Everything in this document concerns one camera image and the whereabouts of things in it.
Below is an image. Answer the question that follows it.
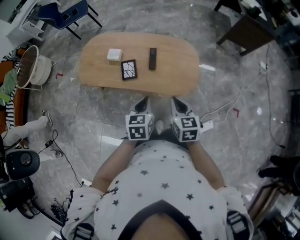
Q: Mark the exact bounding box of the dark wooden table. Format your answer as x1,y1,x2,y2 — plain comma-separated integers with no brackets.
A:
213,0,278,57

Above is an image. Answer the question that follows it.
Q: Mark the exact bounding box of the blue chair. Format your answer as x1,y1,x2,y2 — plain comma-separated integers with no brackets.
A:
37,0,103,40

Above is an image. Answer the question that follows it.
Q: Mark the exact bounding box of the black remote control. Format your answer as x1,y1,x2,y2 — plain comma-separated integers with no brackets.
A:
148,47,158,70

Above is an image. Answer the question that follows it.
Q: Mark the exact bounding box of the person's left forearm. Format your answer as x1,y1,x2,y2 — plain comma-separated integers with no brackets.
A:
90,138,137,195

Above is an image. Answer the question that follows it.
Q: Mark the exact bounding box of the white round heater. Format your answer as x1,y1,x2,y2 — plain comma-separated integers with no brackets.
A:
15,45,57,91

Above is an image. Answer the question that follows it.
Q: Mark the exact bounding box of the white star-patterned shirt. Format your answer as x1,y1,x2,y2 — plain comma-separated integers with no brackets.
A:
60,139,255,240

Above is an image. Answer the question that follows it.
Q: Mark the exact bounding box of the white plug adapter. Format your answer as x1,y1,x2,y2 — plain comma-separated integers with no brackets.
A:
201,120,215,134

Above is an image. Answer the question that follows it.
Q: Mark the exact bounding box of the black picture frame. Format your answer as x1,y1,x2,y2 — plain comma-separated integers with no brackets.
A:
120,59,139,82

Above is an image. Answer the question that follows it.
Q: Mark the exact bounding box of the person's white shoe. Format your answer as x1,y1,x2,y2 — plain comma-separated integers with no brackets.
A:
155,120,165,135

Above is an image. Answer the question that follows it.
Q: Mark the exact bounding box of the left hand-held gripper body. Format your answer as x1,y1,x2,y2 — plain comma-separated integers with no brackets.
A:
125,96,155,142

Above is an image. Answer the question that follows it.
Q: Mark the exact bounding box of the black round device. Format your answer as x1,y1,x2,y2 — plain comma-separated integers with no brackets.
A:
5,149,41,181

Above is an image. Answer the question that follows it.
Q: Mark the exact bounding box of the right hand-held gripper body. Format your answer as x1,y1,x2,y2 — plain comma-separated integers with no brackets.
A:
170,97,203,143

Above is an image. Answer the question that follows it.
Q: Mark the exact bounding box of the white power cable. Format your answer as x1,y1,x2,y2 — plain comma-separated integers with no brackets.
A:
199,68,267,123

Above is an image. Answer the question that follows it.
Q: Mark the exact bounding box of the white square box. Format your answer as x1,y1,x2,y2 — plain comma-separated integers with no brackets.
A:
107,48,124,63

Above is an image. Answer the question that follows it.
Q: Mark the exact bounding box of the wooden coffee table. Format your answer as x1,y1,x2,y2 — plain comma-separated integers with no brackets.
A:
78,32,200,97

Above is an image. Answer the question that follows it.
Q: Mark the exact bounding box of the person's right forearm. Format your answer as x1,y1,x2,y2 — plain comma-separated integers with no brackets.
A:
187,140,227,191

